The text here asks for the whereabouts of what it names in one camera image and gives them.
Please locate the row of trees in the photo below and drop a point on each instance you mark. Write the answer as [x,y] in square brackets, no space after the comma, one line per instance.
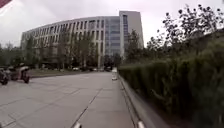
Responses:
[63,53]

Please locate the scooter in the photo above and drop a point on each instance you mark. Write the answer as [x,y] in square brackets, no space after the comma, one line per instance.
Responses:
[3,77]
[20,74]

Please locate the large curved grey building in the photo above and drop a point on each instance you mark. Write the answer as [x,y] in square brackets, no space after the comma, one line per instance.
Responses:
[100,33]

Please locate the leafy tree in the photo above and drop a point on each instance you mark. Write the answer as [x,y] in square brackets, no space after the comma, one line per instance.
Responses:
[186,26]

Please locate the robot's own part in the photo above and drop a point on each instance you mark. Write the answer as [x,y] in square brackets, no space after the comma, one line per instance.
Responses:
[141,125]
[77,126]

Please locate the green hedge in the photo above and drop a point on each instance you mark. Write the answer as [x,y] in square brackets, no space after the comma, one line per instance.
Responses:
[180,83]

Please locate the grey paved plaza ground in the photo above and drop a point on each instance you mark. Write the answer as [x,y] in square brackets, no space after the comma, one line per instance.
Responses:
[66,96]

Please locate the grass strip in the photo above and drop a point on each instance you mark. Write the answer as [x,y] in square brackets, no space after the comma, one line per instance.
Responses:
[50,72]

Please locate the grey kerb strip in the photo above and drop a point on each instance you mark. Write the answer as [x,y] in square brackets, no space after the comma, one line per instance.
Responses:
[140,105]

